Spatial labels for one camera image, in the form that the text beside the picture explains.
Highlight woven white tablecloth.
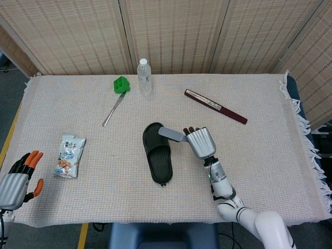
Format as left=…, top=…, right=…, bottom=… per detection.
left=0, top=69, right=330, bottom=229

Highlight grey brush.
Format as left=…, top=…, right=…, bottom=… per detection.
left=158, top=127, right=189, bottom=143

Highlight green plastic block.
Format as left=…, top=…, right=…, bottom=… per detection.
left=113, top=75, right=131, bottom=93

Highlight metal table knife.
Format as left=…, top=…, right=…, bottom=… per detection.
left=102, top=92, right=127, bottom=128

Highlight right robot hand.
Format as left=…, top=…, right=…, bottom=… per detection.
left=183, top=126, right=217, bottom=159

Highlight dark red long box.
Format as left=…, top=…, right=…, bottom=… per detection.
left=184, top=89, right=248, bottom=125

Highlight bamboo folding screen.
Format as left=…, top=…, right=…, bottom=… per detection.
left=0, top=0, right=332, bottom=130

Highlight black slipper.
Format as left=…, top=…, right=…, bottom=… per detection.
left=142, top=122, right=174, bottom=186

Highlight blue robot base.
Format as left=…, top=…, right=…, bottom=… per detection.
left=107, top=222, right=220, bottom=249

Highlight clear water bottle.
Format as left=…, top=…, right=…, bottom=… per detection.
left=136, top=58, right=153, bottom=95

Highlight snack packet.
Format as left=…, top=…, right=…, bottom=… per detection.
left=53, top=133, right=87, bottom=178

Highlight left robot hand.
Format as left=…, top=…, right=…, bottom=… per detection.
left=0, top=150, right=45, bottom=210

